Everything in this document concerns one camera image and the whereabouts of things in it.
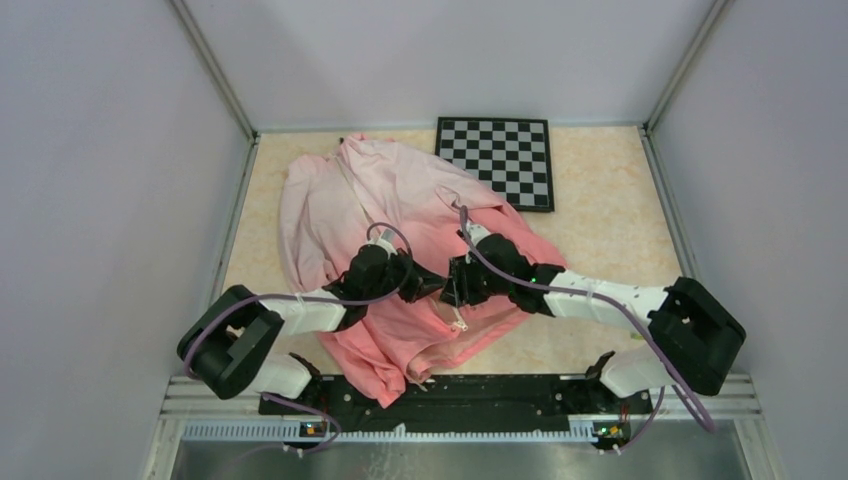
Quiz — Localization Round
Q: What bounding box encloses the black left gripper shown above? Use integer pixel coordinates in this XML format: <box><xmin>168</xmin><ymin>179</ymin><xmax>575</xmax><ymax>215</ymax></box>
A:
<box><xmin>365</xmin><ymin>247</ymin><xmax>447</xmax><ymax>303</ymax></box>

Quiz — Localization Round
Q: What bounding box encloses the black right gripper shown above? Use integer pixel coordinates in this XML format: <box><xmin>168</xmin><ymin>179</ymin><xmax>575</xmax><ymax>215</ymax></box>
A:
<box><xmin>439</xmin><ymin>253</ymin><xmax>513</xmax><ymax>308</ymax></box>

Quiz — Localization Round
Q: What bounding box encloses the pink zip-up jacket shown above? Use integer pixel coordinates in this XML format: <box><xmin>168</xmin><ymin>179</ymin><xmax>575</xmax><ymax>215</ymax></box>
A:
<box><xmin>279</xmin><ymin>135</ymin><xmax>564</xmax><ymax>407</ymax></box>

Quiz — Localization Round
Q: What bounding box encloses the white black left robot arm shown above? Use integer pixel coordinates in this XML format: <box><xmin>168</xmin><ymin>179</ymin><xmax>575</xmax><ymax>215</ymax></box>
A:
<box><xmin>176</xmin><ymin>241</ymin><xmax>446</xmax><ymax>414</ymax></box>

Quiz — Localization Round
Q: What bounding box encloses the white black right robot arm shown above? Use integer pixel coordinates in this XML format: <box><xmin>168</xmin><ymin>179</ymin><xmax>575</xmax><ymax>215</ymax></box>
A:
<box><xmin>442</xmin><ymin>234</ymin><xmax>747</xmax><ymax>412</ymax></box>

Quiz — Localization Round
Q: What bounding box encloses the black white checkerboard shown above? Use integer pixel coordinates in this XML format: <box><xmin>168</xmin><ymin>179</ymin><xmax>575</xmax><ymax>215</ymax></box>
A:
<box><xmin>435</xmin><ymin>116</ymin><xmax>556</xmax><ymax>213</ymax></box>

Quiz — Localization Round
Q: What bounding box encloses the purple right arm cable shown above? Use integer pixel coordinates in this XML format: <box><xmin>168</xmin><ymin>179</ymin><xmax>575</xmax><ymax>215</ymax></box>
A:
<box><xmin>458</xmin><ymin>203</ymin><xmax>718</xmax><ymax>455</ymax></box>

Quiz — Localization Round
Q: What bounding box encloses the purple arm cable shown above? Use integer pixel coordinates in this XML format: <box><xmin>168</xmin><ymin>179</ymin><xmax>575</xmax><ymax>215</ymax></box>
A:
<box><xmin>182</xmin><ymin>221</ymin><xmax>415</xmax><ymax>458</ymax></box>
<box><xmin>458</xmin><ymin>203</ymin><xmax>718</xmax><ymax>455</ymax></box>

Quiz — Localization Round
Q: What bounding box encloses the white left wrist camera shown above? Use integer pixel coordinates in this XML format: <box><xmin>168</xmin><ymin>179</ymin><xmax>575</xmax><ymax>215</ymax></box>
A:
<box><xmin>371</xmin><ymin>237</ymin><xmax>397</xmax><ymax>258</ymax></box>

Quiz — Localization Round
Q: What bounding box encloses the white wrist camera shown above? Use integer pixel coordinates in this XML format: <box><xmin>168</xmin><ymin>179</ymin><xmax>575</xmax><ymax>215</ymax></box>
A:
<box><xmin>463</xmin><ymin>222</ymin><xmax>491</xmax><ymax>246</ymax></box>
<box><xmin>371</xmin><ymin>237</ymin><xmax>397</xmax><ymax>258</ymax></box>

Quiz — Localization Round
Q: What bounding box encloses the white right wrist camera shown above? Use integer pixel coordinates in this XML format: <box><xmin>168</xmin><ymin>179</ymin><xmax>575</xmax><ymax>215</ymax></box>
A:
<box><xmin>463</xmin><ymin>222</ymin><xmax>491</xmax><ymax>246</ymax></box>

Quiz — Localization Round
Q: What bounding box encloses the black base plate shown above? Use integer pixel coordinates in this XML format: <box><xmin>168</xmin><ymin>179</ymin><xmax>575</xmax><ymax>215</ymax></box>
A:
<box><xmin>300</xmin><ymin>374</ymin><xmax>653</xmax><ymax>433</ymax></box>

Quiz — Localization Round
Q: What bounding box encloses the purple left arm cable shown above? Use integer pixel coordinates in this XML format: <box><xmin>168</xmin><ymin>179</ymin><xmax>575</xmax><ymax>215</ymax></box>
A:
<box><xmin>182</xmin><ymin>221</ymin><xmax>415</xmax><ymax>458</ymax></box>

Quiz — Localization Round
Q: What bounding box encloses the aluminium frame rail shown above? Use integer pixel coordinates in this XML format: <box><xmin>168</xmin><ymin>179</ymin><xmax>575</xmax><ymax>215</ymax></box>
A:
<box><xmin>142</xmin><ymin>374</ymin><xmax>783</xmax><ymax>480</ymax></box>

